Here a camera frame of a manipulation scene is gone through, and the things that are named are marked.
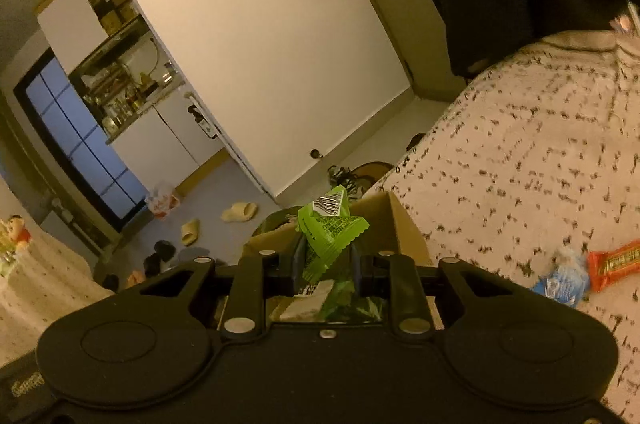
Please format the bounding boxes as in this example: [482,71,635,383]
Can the light green snack packet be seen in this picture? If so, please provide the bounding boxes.
[297,186,370,283]

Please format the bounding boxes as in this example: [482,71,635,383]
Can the right beige slipper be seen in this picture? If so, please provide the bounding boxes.
[220,202,259,223]

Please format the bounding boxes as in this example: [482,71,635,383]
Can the left beige slipper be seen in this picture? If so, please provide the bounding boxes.
[180,218,200,247]

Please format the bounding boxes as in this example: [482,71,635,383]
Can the white kitchen cabinet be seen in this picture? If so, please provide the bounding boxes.
[110,85,224,191]

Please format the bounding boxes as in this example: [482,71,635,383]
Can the blue snack packet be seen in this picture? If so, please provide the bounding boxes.
[532,247,590,308]

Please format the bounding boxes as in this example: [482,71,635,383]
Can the dark window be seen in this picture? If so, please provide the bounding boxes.
[14,48,146,230]

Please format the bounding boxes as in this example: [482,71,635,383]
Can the brown cardboard box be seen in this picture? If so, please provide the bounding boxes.
[241,191,433,266]

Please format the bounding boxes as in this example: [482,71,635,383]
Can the white patterned bed cover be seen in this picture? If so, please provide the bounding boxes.
[364,29,640,422]

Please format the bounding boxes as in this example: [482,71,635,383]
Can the dark green snack packet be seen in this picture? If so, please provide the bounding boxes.
[278,243,388,324]

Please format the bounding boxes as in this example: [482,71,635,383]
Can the beige slipper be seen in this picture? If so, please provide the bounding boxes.
[220,202,259,223]
[180,218,200,247]

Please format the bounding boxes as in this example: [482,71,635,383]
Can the red white plastic bag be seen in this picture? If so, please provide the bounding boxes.
[145,183,180,219]

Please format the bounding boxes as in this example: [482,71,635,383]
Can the red candy bar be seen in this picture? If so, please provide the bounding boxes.
[587,240,640,292]

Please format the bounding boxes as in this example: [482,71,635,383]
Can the grey white sneaker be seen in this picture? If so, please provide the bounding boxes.
[328,165,361,201]

